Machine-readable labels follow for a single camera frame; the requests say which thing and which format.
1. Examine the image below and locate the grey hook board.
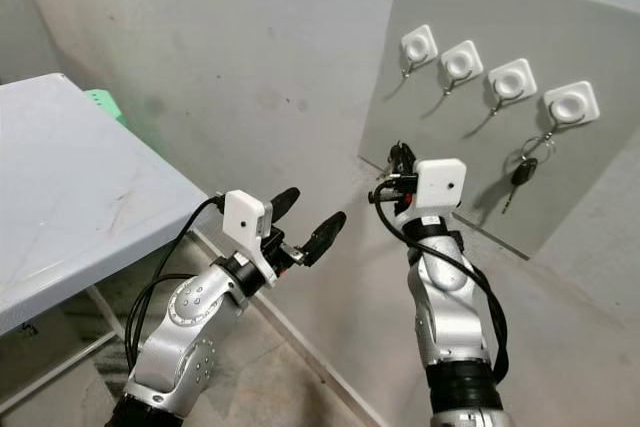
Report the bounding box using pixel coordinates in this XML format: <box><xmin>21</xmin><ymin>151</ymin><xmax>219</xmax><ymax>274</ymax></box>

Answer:
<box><xmin>358</xmin><ymin>0</ymin><xmax>640</xmax><ymax>260</ymax></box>

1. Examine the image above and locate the light green plastic item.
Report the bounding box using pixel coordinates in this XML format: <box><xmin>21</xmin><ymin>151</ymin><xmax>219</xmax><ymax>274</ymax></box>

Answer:
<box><xmin>84</xmin><ymin>87</ymin><xmax>129</xmax><ymax>130</ymax></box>

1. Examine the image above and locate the white plastic table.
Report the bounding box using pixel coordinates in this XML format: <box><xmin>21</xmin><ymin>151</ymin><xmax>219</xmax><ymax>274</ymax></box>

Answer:
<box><xmin>0</xmin><ymin>72</ymin><xmax>213</xmax><ymax>413</ymax></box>

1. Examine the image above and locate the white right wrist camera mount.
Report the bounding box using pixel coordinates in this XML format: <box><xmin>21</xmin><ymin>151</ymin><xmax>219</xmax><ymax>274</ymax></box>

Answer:
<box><xmin>410</xmin><ymin>158</ymin><xmax>468</xmax><ymax>214</ymax></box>

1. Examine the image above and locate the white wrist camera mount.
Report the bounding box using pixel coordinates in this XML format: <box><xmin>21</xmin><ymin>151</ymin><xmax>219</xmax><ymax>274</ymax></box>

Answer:
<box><xmin>410</xmin><ymin>158</ymin><xmax>468</xmax><ymax>214</ymax></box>
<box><xmin>222</xmin><ymin>190</ymin><xmax>278</xmax><ymax>285</ymax></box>

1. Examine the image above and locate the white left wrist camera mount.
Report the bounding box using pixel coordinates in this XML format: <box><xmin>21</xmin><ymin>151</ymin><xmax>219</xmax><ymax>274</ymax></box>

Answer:
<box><xmin>222</xmin><ymin>190</ymin><xmax>278</xmax><ymax>285</ymax></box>

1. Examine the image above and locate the white square wall hook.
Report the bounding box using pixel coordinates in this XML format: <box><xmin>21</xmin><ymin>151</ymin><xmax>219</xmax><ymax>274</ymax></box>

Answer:
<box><xmin>542</xmin><ymin>80</ymin><xmax>602</xmax><ymax>138</ymax></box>
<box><xmin>487</xmin><ymin>58</ymin><xmax>539</xmax><ymax>113</ymax></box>
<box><xmin>440</xmin><ymin>39</ymin><xmax>485</xmax><ymax>91</ymax></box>
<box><xmin>399</xmin><ymin>24</ymin><xmax>440</xmax><ymax>78</ymax></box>

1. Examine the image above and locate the black headed key on ring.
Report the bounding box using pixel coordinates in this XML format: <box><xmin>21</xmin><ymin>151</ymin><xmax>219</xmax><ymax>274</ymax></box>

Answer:
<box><xmin>502</xmin><ymin>134</ymin><xmax>556</xmax><ymax>214</ymax></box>

